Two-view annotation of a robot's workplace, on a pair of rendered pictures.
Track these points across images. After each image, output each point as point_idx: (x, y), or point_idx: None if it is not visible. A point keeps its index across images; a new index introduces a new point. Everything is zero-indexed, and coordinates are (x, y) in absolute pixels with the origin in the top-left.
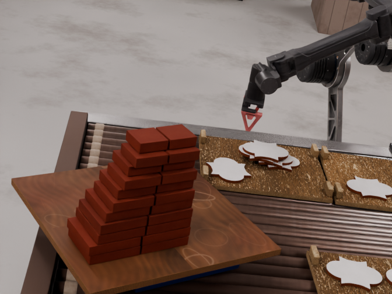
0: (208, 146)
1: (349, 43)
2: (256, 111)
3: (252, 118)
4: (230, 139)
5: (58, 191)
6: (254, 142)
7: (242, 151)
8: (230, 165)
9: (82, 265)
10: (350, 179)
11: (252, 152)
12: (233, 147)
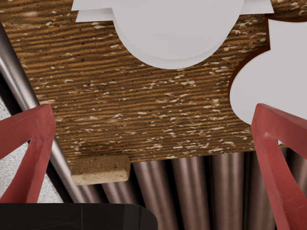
0: (137, 143)
1: None
2: (11, 126)
3: (46, 106)
4: (40, 86)
5: None
6: (101, 7)
7: (207, 52)
8: (297, 75)
9: None
10: None
11: (240, 10)
12: (107, 70)
